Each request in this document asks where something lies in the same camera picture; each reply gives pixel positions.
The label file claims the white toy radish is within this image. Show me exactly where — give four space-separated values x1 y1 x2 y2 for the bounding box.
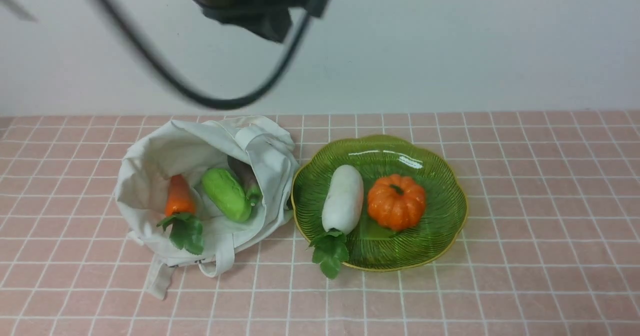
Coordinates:
310 164 364 280

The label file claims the white cloth bag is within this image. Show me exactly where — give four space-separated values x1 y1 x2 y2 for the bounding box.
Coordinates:
114 115 300 300

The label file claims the green toy cucumber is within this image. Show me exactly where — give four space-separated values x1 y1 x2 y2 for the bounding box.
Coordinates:
201 168 253 224

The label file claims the orange toy pumpkin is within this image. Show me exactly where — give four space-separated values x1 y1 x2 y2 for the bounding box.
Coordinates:
366 174 428 232

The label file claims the orange toy carrot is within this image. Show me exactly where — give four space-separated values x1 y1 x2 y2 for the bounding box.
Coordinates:
157 174 204 256

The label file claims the green glass plate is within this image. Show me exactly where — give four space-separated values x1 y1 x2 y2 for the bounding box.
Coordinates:
290 135 468 272

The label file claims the pink checked tablecloth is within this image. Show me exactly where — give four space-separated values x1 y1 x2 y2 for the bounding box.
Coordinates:
0 111 640 336

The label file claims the black cable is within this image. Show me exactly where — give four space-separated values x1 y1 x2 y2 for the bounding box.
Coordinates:
77 0 321 111

